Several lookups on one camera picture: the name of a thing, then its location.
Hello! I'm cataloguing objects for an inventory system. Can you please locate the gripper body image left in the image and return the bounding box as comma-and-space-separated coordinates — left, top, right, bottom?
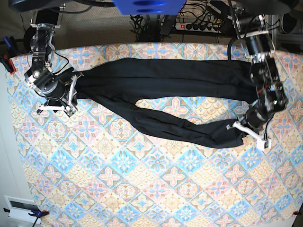
41, 67, 75, 97

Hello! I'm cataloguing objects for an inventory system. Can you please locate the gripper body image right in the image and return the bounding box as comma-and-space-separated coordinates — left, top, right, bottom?
240, 104, 272, 132

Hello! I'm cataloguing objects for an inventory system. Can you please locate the black t-shirt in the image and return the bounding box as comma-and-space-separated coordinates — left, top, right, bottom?
75, 58, 258, 148

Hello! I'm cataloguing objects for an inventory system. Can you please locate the red black clamp upper left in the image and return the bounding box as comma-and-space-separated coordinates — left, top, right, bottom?
0, 36, 16, 75

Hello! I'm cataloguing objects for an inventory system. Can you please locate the black round speaker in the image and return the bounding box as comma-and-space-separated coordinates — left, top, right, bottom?
23, 26, 36, 52

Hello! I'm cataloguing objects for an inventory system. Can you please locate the patterned tablecloth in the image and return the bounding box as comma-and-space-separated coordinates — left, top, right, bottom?
6, 51, 303, 227

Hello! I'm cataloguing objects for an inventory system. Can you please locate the white round device upper right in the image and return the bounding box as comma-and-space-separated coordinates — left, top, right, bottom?
281, 13, 297, 34

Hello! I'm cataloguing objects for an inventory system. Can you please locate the white power strip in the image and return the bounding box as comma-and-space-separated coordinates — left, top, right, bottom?
175, 22, 221, 34

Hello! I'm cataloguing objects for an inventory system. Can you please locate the blue clamp lower left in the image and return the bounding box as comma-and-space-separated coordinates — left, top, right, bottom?
3, 207, 50, 227

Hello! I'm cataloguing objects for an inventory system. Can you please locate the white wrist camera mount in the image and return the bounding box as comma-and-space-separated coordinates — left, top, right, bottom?
36, 72, 84, 117
226, 121, 272, 151

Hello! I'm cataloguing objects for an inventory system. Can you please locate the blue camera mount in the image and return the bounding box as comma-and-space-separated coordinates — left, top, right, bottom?
113, 0, 186, 15

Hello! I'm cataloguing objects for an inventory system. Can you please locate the white wall vent box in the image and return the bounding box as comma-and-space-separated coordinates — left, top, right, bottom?
4, 195, 39, 224

